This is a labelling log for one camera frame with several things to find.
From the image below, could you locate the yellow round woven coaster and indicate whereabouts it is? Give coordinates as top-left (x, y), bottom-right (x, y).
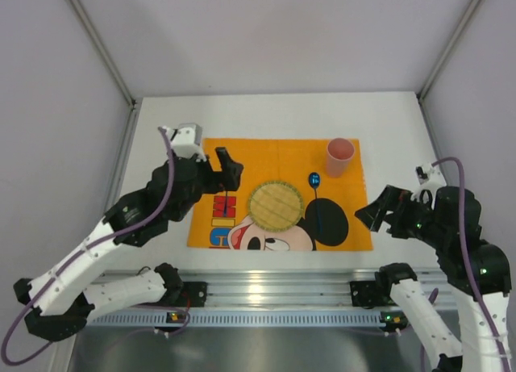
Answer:
top-left (247, 181), bottom-right (305, 232)

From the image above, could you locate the orange Mickey Mouse placemat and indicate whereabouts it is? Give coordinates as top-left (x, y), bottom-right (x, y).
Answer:
top-left (187, 138), bottom-right (372, 252)

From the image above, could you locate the blue metallic spoon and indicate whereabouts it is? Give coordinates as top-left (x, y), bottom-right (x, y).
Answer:
top-left (308, 172), bottom-right (323, 232)

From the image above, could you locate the pink plastic cup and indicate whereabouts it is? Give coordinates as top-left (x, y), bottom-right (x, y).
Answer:
top-left (326, 138), bottom-right (355, 178)

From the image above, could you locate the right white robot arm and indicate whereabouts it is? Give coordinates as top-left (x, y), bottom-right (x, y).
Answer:
top-left (355, 186), bottom-right (512, 371)

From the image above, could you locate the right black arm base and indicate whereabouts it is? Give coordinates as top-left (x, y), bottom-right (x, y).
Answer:
top-left (350, 263), bottom-right (418, 309)

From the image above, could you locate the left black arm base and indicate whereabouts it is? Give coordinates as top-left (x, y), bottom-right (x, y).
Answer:
top-left (173, 282), bottom-right (208, 308)

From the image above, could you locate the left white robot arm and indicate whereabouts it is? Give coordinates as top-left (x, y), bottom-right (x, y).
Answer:
top-left (14, 147), bottom-right (243, 342)

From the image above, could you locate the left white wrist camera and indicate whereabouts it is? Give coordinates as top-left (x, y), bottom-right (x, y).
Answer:
top-left (160, 123), bottom-right (206, 161)

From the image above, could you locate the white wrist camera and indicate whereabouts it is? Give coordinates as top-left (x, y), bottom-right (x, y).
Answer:
top-left (415, 163), bottom-right (447, 194)
top-left (160, 123), bottom-right (206, 161)

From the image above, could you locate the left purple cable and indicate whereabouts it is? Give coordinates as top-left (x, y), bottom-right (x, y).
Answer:
top-left (0, 126), bottom-right (191, 366)

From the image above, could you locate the purple cable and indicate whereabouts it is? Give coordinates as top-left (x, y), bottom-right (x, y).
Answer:
top-left (418, 157), bottom-right (513, 372)
top-left (0, 126), bottom-right (191, 366)

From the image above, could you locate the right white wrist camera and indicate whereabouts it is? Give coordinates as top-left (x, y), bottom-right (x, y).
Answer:
top-left (415, 163), bottom-right (447, 194)

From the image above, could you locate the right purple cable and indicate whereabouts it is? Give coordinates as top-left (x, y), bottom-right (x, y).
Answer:
top-left (418, 157), bottom-right (513, 372)

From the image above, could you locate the perforated metal cable tray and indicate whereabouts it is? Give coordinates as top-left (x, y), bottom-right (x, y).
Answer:
top-left (89, 310), bottom-right (406, 328)

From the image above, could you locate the aluminium mounting rail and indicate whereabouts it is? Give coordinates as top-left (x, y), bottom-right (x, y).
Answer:
top-left (64, 269), bottom-right (505, 311)

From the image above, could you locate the left aluminium frame post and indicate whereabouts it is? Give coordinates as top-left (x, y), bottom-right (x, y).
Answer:
top-left (66, 0), bottom-right (136, 108)

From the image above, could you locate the aluminium frame post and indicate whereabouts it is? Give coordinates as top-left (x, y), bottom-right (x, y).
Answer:
top-left (417, 0), bottom-right (493, 101)
top-left (66, 0), bottom-right (136, 108)

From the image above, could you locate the right aluminium frame post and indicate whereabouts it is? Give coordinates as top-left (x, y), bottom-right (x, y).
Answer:
top-left (417, 0), bottom-right (493, 101)

